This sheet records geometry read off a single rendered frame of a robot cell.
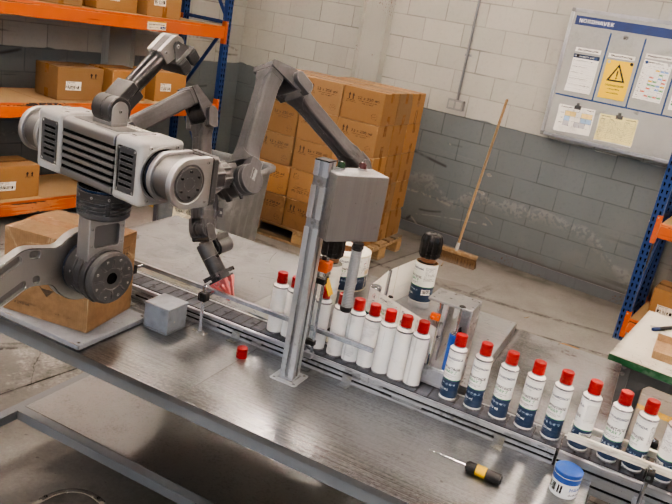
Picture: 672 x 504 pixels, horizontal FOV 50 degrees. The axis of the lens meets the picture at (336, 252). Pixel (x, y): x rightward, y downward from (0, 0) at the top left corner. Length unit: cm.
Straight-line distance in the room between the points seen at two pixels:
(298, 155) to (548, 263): 242
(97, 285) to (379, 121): 386
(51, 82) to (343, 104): 222
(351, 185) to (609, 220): 462
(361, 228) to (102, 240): 69
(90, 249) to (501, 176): 514
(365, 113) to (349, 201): 363
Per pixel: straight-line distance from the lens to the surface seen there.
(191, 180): 167
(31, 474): 313
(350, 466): 184
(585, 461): 207
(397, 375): 216
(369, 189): 196
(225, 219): 460
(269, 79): 198
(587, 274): 651
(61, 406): 312
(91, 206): 186
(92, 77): 606
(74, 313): 227
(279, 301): 226
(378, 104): 550
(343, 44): 745
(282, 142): 593
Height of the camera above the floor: 186
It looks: 18 degrees down
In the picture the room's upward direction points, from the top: 10 degrees clockwise
